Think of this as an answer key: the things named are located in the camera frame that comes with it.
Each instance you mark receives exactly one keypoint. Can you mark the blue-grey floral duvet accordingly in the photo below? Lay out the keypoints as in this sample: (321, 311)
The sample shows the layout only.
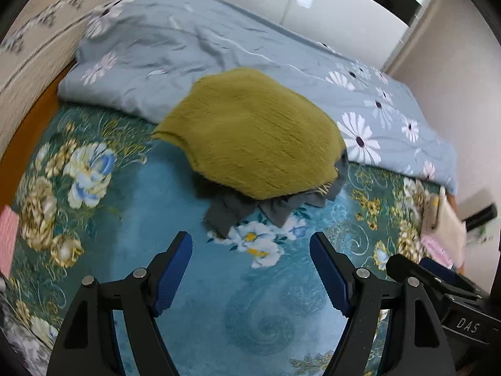
(195, 43)

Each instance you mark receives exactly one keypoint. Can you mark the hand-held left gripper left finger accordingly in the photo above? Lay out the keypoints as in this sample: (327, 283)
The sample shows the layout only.
(174, 270)

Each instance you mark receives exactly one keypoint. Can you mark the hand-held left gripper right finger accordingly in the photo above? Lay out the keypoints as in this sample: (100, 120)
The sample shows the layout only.
(328, 270)

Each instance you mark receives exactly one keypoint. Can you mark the pink and cream folded cloths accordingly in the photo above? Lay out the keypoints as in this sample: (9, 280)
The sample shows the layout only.
(446, 215)

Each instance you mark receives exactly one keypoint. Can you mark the wooden bed frame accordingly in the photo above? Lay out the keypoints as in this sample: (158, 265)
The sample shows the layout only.
(37, 105)

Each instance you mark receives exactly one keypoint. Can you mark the dark grey garment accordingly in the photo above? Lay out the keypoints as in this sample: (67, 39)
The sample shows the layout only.
(242, 209)

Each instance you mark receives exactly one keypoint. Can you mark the teal floral blanket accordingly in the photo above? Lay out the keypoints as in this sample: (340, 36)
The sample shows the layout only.
(148, 203)

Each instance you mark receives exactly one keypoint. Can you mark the beige patterned headboard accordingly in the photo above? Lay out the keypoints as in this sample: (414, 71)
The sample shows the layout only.
(35, 55)

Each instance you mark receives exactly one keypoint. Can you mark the grey patterned cloth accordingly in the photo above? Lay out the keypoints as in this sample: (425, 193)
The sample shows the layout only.
(19, 337)

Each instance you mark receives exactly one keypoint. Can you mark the white wardrobe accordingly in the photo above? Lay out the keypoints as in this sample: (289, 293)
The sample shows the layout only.
(344, 11)

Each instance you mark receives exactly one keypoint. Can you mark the olive yellow knit sweater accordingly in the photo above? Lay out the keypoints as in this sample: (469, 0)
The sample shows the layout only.
(250, 133)

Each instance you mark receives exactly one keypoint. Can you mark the pink cloth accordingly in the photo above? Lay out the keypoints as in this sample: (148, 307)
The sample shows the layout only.
(8, 243)

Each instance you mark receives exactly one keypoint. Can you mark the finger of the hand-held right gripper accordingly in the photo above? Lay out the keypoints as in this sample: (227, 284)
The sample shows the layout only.
(420, 272)

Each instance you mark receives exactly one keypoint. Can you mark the black object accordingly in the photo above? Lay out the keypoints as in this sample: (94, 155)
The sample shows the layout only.
(480, 218)

